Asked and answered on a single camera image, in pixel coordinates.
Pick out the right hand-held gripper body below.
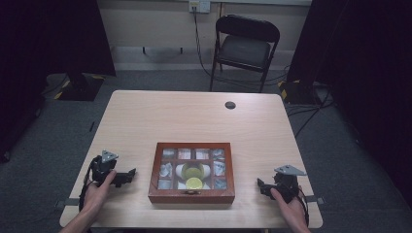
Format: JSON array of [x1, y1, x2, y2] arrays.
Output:
[[271, 164, 307, 204]]

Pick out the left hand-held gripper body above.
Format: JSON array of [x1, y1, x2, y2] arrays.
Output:
[[89, 150, 120, 183]]

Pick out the brown wooden compartment box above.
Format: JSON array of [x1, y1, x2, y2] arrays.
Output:
[[148, 141, 236, 205]]

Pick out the person's right hand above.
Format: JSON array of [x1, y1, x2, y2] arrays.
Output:
[[269, 187, 311, 228]]

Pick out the person's left hand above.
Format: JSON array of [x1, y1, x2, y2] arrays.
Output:
[[80, 170, 118, 216]]

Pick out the grey tape strip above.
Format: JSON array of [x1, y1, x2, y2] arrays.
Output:
[[305, 195, 326, 206], [54, 197, 81, 210]]

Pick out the set of small white pieces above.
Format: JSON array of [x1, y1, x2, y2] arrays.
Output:
[[157, 148, 227, 190]]

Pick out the black stand base striped tape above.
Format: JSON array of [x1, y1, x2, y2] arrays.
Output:
[[277, 79, 323, 106], [52, 72, 107, 102]]

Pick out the dark curtain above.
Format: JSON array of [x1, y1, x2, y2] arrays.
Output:
[[0, 0, 117, 163], [286, 0, 412, 208]]

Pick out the black folding chair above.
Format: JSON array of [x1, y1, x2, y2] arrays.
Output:
[[209, 14, 282, 94]]

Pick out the left hand-held gripper black cable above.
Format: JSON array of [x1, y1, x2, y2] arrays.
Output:
[[78, 156, 98, 212]]

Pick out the hand-held gripper black cable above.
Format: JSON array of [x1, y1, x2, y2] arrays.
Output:
[[296, 188, 311, 227], [78, 156, 98, 212]]

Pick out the right hand-held gripper black cable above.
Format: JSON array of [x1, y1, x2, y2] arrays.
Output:
[[296, 188, 311, 227]]

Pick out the black floor cables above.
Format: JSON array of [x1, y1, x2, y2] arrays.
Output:
[[285, 88, 336, 139]]

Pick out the white wall outlet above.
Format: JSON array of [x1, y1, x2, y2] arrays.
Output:
[[189, 0, 212, 15]]

